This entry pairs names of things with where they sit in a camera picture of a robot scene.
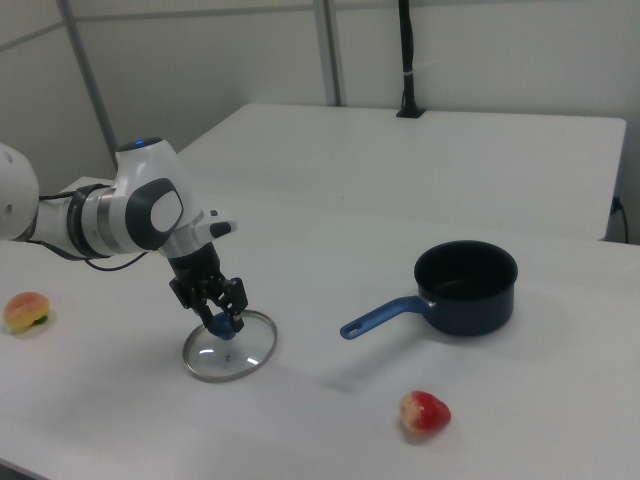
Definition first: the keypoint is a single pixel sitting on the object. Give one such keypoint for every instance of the grey metal partition post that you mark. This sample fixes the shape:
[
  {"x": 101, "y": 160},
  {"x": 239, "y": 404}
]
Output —
[
  {"x": 85, "y": 65},
  {"x": 330, "y": 50}
]

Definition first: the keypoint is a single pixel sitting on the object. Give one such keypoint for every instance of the red toy strawberry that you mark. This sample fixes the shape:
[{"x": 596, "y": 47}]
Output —
[{"x": 425, "y": 415}]

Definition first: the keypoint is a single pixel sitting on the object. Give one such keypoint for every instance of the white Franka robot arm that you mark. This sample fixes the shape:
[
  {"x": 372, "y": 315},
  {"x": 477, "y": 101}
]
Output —
[{"x": 145, "y": 165}]

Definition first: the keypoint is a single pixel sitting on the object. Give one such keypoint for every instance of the white rectangular table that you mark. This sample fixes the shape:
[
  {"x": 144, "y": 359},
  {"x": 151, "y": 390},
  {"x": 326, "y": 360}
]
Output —
[{"x": 400, "y": 165}]

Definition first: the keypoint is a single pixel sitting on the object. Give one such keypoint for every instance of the black camera stand pole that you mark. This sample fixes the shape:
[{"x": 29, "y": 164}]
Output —
[{"x": 409, "y": 50}]

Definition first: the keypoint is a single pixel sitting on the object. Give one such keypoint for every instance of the toy peach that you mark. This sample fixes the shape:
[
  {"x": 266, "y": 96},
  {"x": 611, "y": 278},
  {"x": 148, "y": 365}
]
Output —
[{"x": 25, "y": 312}]

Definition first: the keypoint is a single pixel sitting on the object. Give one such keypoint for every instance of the glass lid with blue knob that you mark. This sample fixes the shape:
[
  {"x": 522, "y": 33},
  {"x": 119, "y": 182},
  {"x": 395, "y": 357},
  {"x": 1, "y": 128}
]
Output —
[{"x": 250, "y": 345}]

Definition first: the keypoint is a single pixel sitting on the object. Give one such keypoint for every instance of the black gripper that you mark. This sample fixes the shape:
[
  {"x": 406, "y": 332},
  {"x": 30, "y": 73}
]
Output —
[{"x": 197, "y": 267}]

